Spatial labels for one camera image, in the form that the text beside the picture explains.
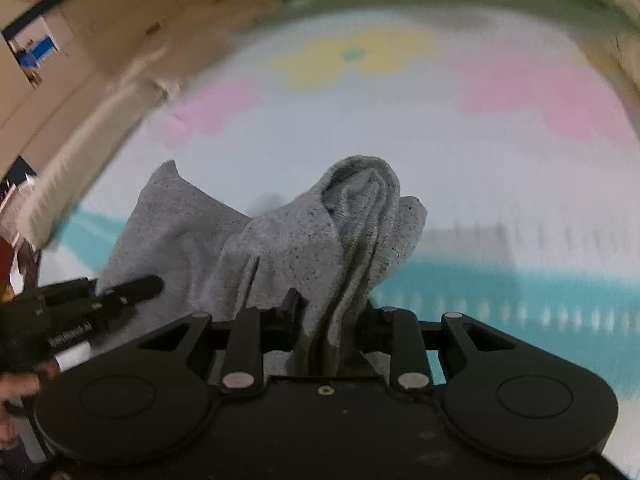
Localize person's left hand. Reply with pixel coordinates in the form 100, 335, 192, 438
0, 360, 61, 403

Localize blue wall picture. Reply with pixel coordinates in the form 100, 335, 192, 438
2, 12, 76, 88

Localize long cream pillow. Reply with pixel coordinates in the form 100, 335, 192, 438
17, 45, 173, 250

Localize grey pants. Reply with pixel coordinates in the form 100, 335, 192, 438
92, 155, 428, 376

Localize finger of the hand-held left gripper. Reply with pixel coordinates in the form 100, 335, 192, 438
35, 278, 98, 306
96, 275, 165, 313

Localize floral bed sheet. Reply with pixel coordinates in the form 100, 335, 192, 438
37, 10, 640, 401

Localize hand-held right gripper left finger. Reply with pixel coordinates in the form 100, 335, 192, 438
137, 288, 302, 395

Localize dark printed bag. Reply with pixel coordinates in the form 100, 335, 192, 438
0, 156, 41, 291

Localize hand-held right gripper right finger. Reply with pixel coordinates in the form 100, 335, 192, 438
357, 301, 518, 393

